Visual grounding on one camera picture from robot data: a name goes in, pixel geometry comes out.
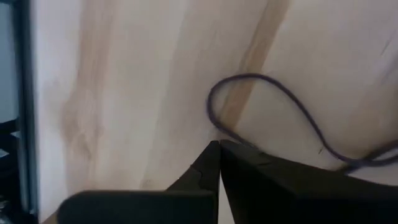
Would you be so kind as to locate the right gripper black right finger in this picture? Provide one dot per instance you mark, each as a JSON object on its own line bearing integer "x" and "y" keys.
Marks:
{"x": 295, "y": 199}

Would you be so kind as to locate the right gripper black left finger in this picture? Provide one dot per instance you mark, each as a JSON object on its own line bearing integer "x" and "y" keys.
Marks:
{"x": 140, "y": 208}

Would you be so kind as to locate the dark purple rubber band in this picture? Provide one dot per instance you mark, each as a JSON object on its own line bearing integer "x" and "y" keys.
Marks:
{"x": 248, "y": 75}

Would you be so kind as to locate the black aluminium table frame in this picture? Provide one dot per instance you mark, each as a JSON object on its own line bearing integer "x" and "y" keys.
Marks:
{"x": 25, "y": 93}

